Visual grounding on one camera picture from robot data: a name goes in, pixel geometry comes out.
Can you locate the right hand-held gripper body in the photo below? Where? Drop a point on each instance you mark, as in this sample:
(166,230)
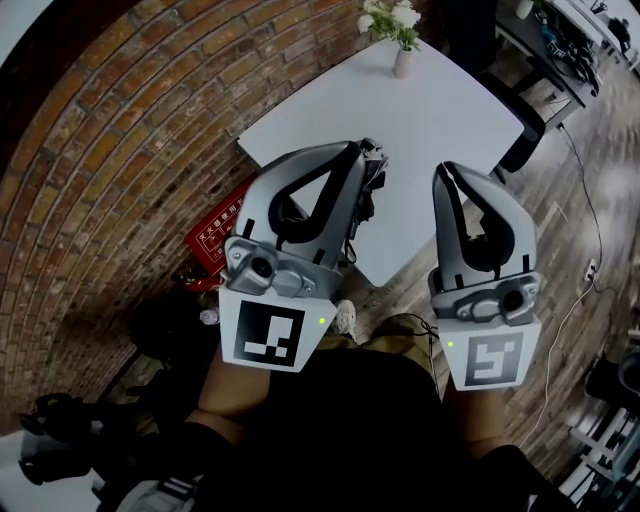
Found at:
(492,355)

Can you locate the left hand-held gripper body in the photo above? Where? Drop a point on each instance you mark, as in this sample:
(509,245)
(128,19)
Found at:
(270,330)

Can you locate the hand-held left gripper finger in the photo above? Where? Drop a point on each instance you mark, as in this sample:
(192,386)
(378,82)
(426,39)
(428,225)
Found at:
(345,200)
(260,200)

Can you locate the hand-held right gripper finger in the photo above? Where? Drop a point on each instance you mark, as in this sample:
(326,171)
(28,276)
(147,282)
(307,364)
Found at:
(447,240)
(525,235)

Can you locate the black strapped device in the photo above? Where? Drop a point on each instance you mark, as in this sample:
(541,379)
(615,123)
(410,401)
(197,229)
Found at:
(372,192)

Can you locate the person's left forearm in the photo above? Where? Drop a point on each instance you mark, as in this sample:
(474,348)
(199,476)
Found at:
(230,385)

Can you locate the clear plastic bottle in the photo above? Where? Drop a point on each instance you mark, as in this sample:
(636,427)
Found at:
(210,316)

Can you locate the red fire extinguisher box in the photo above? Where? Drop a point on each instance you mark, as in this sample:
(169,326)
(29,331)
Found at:
(210,240)

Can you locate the white power strip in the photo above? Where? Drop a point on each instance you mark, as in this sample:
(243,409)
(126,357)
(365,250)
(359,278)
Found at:
(591,271)

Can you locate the person's grey shoe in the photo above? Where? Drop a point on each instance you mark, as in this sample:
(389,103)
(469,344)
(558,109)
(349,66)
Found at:
(345,317)

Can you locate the red fire extinguisher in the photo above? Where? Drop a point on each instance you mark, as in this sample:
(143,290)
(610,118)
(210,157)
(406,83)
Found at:
(197,281)

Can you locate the person's khaki trousers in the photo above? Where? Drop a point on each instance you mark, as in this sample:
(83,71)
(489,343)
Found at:
(395,332)

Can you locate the black bag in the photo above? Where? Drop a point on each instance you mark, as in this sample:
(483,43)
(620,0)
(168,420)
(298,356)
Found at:
(165,325)

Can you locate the white table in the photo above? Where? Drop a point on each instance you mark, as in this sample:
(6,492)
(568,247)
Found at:
(425,125)

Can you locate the black office chair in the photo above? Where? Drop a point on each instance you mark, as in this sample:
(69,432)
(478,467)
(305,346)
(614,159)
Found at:
(515,125)
(75,415)

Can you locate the person's black shirt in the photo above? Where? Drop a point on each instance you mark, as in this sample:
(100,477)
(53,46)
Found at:
(350,425)

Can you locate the white ceramic vase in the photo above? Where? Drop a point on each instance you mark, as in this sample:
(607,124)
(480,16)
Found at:
(401,62)

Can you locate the white flowers bouquet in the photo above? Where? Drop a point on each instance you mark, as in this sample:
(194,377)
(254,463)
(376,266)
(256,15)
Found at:
(390,20)

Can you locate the grey desk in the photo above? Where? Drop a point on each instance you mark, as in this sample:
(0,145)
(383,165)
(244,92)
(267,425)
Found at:
(520,37)

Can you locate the small white plant pot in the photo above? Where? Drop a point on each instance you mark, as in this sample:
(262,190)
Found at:
(525,9)

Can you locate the white desk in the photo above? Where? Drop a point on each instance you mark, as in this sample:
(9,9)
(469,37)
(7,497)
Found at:
(65,500)

